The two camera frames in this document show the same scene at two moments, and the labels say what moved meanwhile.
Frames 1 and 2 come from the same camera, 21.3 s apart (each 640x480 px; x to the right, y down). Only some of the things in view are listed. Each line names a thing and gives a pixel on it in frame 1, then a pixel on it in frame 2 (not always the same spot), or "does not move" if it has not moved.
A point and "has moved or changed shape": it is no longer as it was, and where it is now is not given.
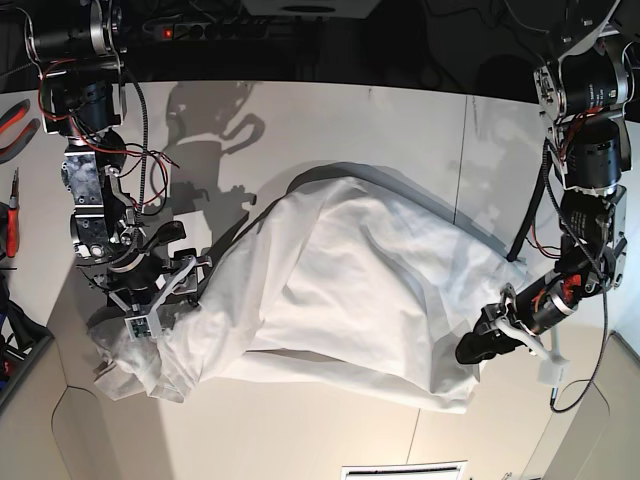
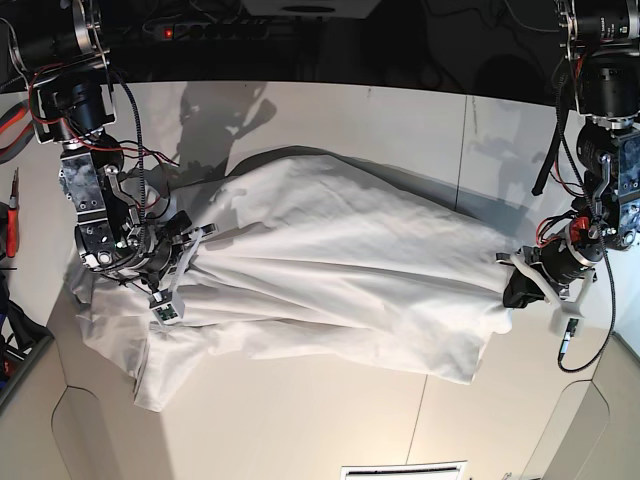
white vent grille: [438, 470] does not move
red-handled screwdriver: [12, 222] does not move
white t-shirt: [348, 284] has moved or changed shape
